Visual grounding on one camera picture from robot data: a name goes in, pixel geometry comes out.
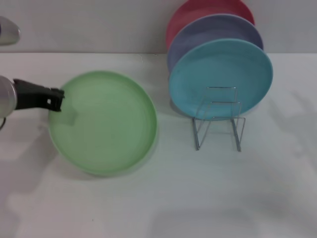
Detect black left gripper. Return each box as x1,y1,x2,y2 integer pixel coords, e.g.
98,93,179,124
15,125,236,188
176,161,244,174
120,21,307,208
12,78,65,113

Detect green plastic plate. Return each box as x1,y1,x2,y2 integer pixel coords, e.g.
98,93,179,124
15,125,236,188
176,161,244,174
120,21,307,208
48,70,159,178

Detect light blue plastic plate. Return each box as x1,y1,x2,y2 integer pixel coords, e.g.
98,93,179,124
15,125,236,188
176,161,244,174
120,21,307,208
168,38,274,122

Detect red plastic plate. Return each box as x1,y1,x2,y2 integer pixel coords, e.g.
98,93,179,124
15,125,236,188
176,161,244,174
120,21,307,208
166,0,256,50

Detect purple plastic plate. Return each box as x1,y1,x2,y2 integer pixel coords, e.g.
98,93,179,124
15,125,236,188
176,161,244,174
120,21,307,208
166,14,264,75

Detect metal wire plate rack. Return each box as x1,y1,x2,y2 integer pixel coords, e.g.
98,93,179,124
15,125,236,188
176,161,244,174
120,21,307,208
192,86,247,152

